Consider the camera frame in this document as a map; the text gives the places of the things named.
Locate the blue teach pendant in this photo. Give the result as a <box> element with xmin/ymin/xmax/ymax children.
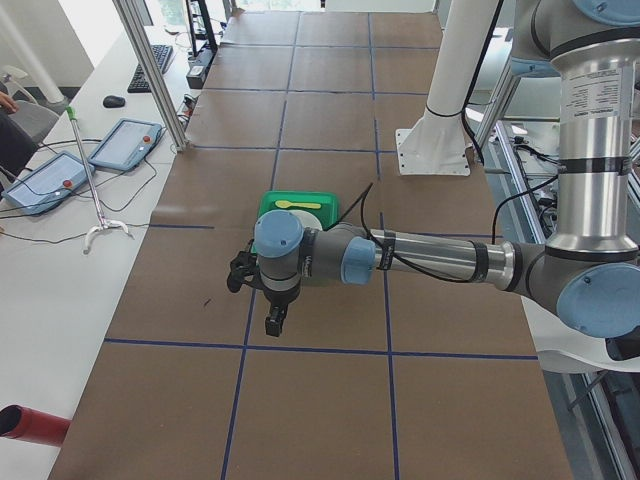
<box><xmin>88</xmin><ymin>118</ymin><xmax>162</xmax><ymax>172</ymax></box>
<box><xmin>1</xmin><ymin>151</ymin><xmax>87</xmax><ymax>217</ymax></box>

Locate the black computer mouse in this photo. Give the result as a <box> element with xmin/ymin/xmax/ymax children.
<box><xmin>102</xmin><ymin>95</ymin><xmax>126</xmax><ymax>109</ymax></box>

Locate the brown paper table cover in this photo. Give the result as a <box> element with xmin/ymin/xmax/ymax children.
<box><xmin>51</xmin><ymin>12</ymin><xmax>572</xmax><ymax>479</ymax></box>

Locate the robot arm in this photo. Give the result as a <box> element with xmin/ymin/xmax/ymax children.
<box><xmin>227</xmin><ymin>1</ymin><xmax>639</xmax><ymax>339</ymax></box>

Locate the aluminium frame post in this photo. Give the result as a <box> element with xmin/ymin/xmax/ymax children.
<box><xmin>113</xmin><ymin>0</ymin><xmax>188</xmax><ymax>152</ymax></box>

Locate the black camera cable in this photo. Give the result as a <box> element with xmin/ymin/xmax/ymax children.
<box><xmin>327</xmin><ymin>181</ymin><xmax>564</xmax><ymax>287</ymax></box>

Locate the red cylinder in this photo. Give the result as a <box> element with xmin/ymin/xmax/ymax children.
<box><xmin>1</xmin><ymin>405</ymin><xmax>71</xmax><ymax>447</ymax></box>

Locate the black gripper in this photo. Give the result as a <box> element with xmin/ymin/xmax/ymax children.
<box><xmin>263</xmin><ymin>288</ymin><xmax>300</xmax><ymax>337</ymax></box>

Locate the white round plate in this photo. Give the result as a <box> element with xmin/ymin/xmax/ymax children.
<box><xmin>290</xmin><ymin>210</ymin><xmax>323</xmax><ymax>230</ymax></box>

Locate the white chair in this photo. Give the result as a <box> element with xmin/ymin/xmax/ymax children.
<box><xmin>1</xmin><ymin>65</ymin><xmax>59</xmax><ymax>144</ymax></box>

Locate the near blue teach pendant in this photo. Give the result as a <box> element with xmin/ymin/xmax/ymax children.
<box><xmin>1</xmin><ymin>151</ymin><xmax>87</xmax><ymax>217</ymax></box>

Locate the black keyboard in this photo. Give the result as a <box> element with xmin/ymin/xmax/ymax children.
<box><xmin>126</xmin><ymin>44</ymin><xmax>175</xmax><ymax>94</ymax></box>

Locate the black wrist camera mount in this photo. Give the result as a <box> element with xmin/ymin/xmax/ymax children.
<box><xmin>226</xmin><ymin>239</ymin><xmax>264</xmax><ymax>293</ymax></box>

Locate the far blue teach pendant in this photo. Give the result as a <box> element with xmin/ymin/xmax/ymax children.
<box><xmin>88</xmin><ymin>118</ymin><xmax>162</xmax><ymax>172</ymax></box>

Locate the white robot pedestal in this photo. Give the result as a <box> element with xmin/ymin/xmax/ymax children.
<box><xmin>396</xmin><ymin>0</ymin><xmax>502</xmax><ymax>176</ymax></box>

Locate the green plastic tray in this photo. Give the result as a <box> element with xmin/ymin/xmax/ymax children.
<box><xmin>249</xmin><ymin>190</ymin><xmax>342</xmax><ymax>289</ymax></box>

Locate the metal reacher grabber stick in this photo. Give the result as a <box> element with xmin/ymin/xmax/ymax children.
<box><xmin>65</xmin><ymin>106</ymin><xmax>133</xmax><ymax>255</ymax></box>

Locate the yellow plastic spoon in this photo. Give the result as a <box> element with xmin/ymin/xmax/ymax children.
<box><xmin>275</xmin><ymin>199</ymin><xmax>322</xmax><ymax>210</ymax></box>

